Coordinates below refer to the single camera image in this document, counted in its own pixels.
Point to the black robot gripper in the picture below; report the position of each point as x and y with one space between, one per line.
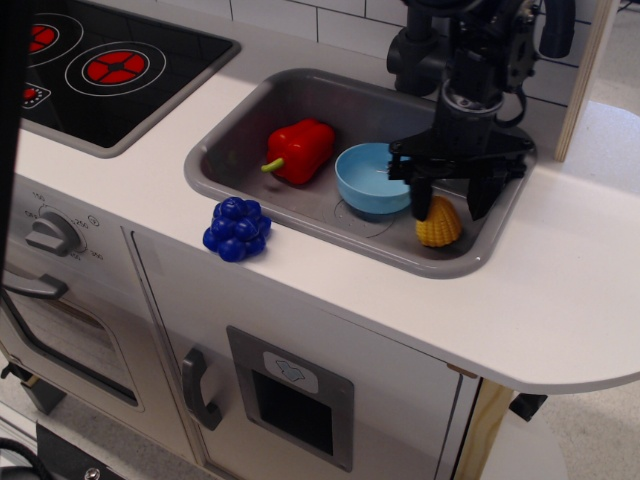
466 140

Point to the yellow toy corn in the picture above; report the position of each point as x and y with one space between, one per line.
442 225

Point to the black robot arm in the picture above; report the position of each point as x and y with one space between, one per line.
471 53

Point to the light blue plastic bowl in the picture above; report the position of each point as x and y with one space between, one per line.
363 182

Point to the grey toy sink basin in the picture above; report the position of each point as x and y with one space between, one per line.
227 162

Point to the dark grey toy faucet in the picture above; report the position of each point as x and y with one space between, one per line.
480 47

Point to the red toy bell pepper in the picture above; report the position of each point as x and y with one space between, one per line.
297 151

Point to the blue toy grapes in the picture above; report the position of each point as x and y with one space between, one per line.
238 230

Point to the grey ice dispenser panel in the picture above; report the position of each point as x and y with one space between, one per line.
295 399

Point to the white cabinet door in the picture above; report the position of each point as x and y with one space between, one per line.
410 409

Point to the black toy stovetop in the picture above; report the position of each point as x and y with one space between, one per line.
98 78

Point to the white oven door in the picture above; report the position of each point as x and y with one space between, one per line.
95 342

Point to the grey oven knob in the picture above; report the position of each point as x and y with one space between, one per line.
51 233

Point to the wooden side post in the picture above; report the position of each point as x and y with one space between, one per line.
595 46

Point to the grey cabinet door handle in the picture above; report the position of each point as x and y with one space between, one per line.
193 368

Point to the grey oven door handle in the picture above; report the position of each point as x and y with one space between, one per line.
45 287

